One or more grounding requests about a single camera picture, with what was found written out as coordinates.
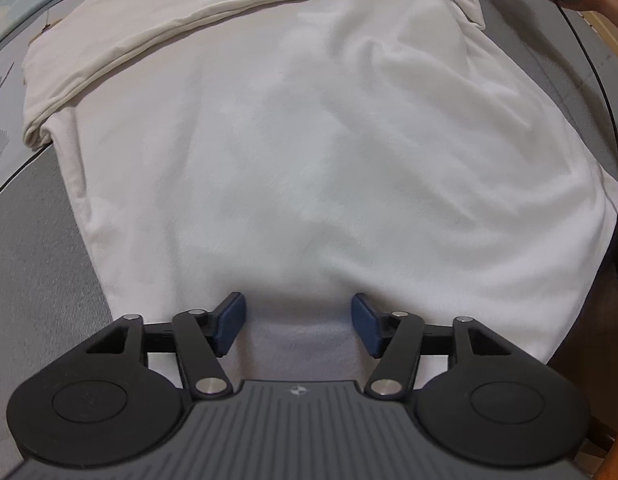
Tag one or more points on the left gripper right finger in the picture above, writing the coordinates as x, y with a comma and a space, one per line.
470, 390

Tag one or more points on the wooden bed frame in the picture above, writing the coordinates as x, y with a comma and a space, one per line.
604, 28

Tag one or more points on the white t-shirt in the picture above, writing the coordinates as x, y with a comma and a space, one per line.
302, 151

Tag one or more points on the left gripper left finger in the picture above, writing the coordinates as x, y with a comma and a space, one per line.
126, 389

